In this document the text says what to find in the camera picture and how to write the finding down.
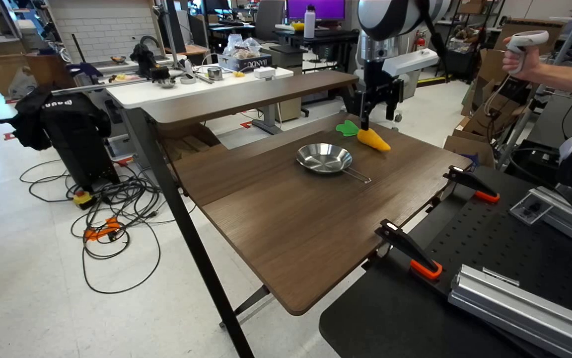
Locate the white work table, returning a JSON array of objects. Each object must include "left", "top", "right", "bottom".
[{"left": 103, "top": 62, "right": 301, "bottom": 137}]

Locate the black metal table leg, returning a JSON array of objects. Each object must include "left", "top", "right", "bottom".
[{"left": 123, "top": 106, "right": 256, "bottom": 358}]

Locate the black orange-tipped spring clamp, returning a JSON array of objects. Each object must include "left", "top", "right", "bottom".
[
  {"left": 373, "top": 217, "right": 444, "bottom": 285},
  {"left": 442, "top": 165, "right": 502, "bottom": 207}
]

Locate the black perforated mounting board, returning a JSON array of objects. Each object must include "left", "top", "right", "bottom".
[{"left": 317, "top": 165, "right": 572, "bottom": 358}]

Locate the clear plastic bag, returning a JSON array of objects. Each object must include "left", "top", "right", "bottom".
[{"left": 220, "top": 34, "right": 266, "bottom": 66}]

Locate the orange carrot plush toy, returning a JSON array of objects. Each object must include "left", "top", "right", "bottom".
[{"left": 333, "top": 118, "right": 393, "bottom": 155}]

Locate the long aluminium extrusion rail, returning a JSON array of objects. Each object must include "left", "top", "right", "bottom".
[{"left": 446, "top": 265, "right": 572, "bottom": 358}]

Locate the white pegboard panel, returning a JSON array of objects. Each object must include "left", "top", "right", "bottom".
[{"left": 45, "top": 0, "right": 162, "bottom": 66}]

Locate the silver slanted stand pole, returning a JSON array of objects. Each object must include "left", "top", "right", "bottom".
[{"left": 496, "top": 0, "right": 572, "bottom": 167}]

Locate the yellow power plug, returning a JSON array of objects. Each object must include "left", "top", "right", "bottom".
[{"left": 71, "top": 189, "right": 97, "bottom": 209}]

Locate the black printed box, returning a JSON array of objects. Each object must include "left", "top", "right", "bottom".
[{"left": 234, "top": 54, "right": 275, "bottom": 74}]

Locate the orange cable connector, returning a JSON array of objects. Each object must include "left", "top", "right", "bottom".
[{"left": 83, "top": 215, "right": 125, "bottom": 245}]

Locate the white handheld controller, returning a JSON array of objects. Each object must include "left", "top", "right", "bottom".
[{"left": 502, "top": 28, "right": 552, "bottom": 58}]

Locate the black box under backpack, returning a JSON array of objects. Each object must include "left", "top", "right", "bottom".
[{"left": 37, "top": 98, "right": 121, "bottom": 195}]

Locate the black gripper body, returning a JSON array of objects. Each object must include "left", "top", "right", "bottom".
[{"left": 357, "top": 60, "right": 405, "bottom": 112}]

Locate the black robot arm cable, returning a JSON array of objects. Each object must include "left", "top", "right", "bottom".
[{"left": 418, "top": 0, "right": 448, "bottom": 66}]

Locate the purple lit monitor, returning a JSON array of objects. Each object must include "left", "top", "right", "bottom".
[{"left": 283, "top": 0, "right": 349, "bottom": 24}]

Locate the person's bare hand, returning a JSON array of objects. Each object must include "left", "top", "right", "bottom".
[{"left": 500, "top": 44, "right": 544, "bottom": 84}]

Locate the silver corner bracket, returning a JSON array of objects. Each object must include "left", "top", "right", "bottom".
[{"left": 508, "top": 187, "right": 556, "bottom": 227}]

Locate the silver metal cup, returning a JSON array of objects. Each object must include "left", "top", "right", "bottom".
[{"left": 204, "top": 62, "right": 226, "bottom": 86}]

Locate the black tabletop device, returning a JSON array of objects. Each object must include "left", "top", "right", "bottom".
[{"left": 129, "top": 36, "right": 176, "bottom": 90}]

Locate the white bottle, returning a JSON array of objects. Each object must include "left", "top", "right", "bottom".
[{"left": 301, "top": 4, "right": 317, "bottom": 40}]

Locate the silver metal frying pan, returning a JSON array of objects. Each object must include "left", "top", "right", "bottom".
[{"left": 293, "top": 141, "right": 373, "bottom": 187}]

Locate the brown cardboard box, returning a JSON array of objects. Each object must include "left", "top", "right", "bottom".
[
  {"left": 442, "top": 129, "right": 500, "bottom": 167},
  {"left": 460, "top": 78, "right": 532, "bottom": 141},
  {"left": 0, "top": 50, "right": 69, "bottom": 102}
]

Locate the black floor cable tangle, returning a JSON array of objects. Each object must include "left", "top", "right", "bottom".
[{"left": 17, "top": 157, "right": 166, "bottom": 297}]

